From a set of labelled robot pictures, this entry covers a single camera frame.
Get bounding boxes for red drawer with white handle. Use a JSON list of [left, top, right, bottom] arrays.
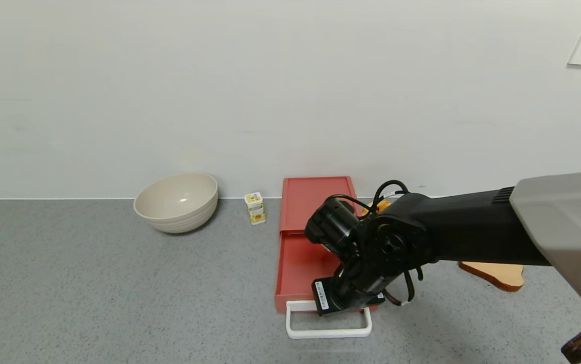
[[274, 230, 379, 339]]

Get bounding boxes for small yellow juice carton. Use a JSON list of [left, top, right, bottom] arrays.
[[244, 192, 266, 225]]

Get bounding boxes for orange swirl bagel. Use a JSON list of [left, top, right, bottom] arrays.
[[366, 199, 393, 215]]

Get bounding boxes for beige ribbed bowl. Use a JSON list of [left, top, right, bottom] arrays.
[[133, 173, 218, 234]]

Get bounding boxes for toast slice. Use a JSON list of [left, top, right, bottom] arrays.
[[458, 260, 524, 292]]

